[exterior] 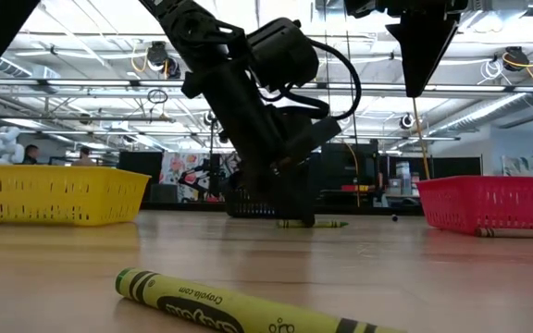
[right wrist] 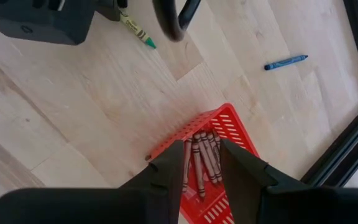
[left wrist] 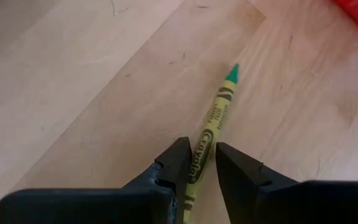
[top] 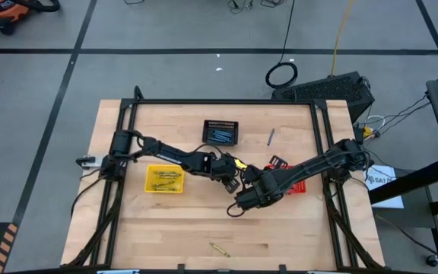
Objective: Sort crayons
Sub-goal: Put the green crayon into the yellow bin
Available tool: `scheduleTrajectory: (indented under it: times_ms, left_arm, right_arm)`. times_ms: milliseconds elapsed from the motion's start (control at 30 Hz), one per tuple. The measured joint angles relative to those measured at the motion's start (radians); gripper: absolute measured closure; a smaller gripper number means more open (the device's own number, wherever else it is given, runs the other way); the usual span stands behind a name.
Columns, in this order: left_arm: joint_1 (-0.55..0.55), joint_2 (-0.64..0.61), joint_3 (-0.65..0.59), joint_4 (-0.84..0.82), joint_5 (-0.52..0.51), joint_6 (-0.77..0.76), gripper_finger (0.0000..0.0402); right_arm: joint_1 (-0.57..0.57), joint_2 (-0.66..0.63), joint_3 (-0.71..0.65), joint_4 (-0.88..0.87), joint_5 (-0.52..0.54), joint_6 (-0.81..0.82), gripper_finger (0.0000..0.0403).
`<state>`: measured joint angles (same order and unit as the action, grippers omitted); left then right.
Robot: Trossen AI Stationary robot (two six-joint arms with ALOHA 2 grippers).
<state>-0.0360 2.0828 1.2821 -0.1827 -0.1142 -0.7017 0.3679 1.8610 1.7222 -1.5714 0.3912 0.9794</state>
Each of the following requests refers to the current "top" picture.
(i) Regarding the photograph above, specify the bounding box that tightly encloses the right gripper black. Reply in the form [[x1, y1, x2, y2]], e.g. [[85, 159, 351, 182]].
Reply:
[[236, 155, 290, 211]]

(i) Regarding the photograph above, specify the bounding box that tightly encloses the black plastic basket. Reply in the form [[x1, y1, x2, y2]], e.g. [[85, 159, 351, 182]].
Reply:
[[202, 119, 240, 147]]

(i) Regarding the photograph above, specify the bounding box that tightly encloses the red plastic basket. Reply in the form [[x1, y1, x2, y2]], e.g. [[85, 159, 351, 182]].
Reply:
[[263, 163, 306, 194]]

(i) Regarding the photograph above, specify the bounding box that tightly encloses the yellow plastic basket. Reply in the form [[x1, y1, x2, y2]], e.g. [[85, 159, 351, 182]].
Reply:
[[144, 164, 186, 194]]

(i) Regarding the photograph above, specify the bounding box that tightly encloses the black perforated computer case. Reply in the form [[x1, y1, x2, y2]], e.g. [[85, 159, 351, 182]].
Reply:
[[271, 71, 376, 117]]

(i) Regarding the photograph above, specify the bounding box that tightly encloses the white printed paper sheet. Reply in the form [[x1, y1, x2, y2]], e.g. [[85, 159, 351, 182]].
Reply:
[[363, 164, 405, 210]]

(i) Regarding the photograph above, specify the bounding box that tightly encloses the black aluminium table frame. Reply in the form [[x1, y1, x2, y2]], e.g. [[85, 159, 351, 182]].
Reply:
[[66, 85, 386, 274]]

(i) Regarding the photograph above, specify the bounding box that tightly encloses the black coiled cable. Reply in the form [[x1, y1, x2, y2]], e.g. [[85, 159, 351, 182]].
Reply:
[[265, 0, 299, 90]]

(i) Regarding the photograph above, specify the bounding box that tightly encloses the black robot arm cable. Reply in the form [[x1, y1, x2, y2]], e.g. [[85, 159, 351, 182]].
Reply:
[[69, 177, 104, 218]]

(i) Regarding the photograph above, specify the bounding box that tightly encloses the yellow cable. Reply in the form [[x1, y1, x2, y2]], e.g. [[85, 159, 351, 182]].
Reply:
[[330, 0, 355, 76]]

